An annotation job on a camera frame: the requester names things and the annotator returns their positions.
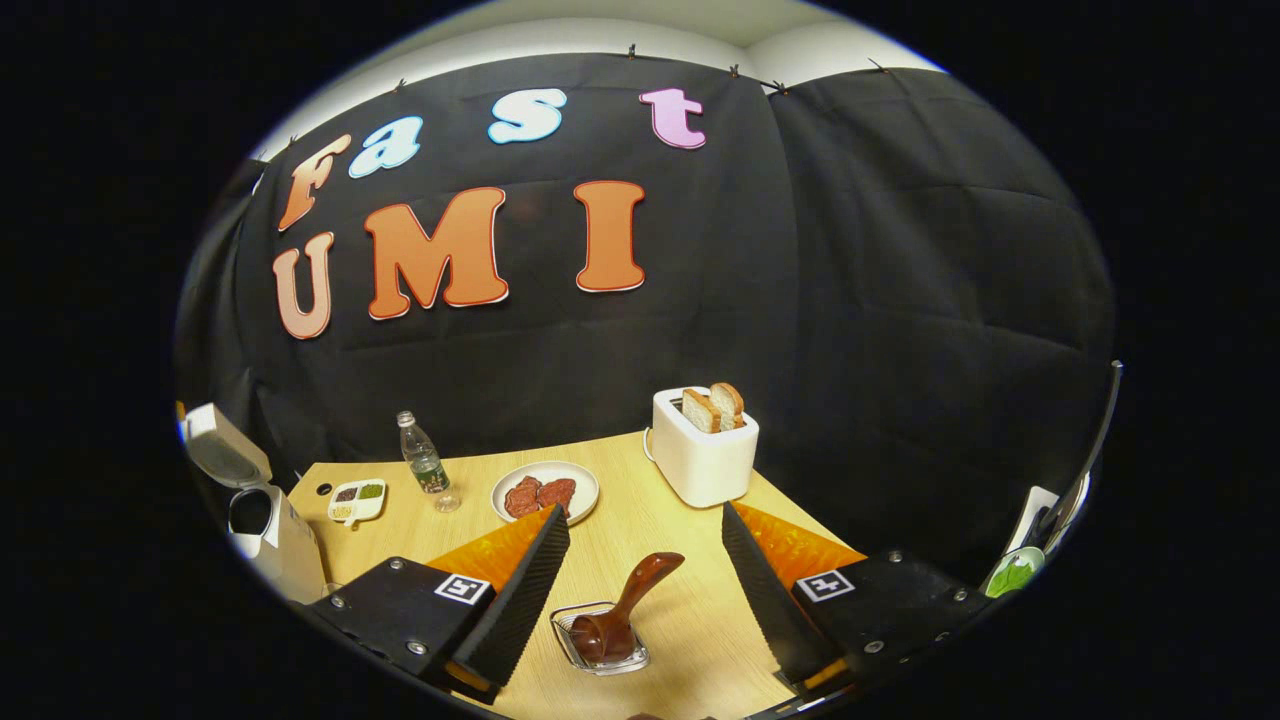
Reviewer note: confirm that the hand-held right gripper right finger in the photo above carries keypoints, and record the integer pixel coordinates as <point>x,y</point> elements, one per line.
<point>775,610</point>

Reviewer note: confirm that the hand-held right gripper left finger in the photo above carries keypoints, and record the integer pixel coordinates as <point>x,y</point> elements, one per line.
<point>520,600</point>

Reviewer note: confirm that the clear chopstick holder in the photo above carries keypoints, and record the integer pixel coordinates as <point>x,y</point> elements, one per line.
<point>565,625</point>

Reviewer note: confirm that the brown wooden spoon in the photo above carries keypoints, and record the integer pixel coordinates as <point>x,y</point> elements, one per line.
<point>640,590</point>

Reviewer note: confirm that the white rice cooker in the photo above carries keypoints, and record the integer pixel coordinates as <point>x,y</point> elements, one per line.
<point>285,545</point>

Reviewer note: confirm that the red meat piece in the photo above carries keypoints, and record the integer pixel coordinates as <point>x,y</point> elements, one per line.
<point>522,497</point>
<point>558,493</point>

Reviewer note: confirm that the small clear glass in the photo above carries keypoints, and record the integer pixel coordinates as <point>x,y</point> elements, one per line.
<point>447,500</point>

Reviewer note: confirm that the white round plate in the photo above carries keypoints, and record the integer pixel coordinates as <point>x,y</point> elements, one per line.
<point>560,472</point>

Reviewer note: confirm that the white toaster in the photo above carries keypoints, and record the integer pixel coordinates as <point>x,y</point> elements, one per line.
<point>700,460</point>

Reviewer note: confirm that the clear plastic water bottle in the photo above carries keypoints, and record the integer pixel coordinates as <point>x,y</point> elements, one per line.
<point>423,460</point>

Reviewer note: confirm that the white divided grain dish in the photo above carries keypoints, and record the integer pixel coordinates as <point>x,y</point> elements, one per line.
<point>357,500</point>

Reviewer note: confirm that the toast bread slice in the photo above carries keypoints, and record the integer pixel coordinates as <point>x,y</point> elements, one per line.
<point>700,410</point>
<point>730,402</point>

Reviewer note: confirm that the white sheet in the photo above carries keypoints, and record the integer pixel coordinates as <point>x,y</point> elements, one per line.
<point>1032,505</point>

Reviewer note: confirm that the black backdrop cloth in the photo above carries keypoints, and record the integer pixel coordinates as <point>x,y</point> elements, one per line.
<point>850,250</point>

